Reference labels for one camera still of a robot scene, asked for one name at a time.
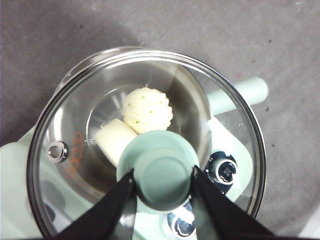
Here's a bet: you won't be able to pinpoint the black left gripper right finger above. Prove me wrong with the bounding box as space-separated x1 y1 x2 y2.
190 164 276 240

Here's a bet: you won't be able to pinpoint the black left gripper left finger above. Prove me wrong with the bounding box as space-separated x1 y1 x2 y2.
53 167 138 240

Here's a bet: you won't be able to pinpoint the glass lid with green knob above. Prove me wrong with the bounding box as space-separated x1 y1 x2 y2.
26 48 266 240

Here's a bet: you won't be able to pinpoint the smooth plain white bun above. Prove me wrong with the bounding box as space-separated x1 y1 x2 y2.
94 118 138 167

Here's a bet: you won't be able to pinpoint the ridged white bun green dots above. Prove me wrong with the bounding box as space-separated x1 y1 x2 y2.
121 87 174 135

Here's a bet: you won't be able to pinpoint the silver control knob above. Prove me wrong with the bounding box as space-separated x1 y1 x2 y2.
207 150 238 185
166 201 198 238

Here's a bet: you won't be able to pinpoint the green breakfast machine base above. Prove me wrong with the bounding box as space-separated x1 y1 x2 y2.
0 117 254 240

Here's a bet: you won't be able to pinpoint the green pot with handle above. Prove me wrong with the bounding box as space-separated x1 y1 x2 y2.
37 45 270 208

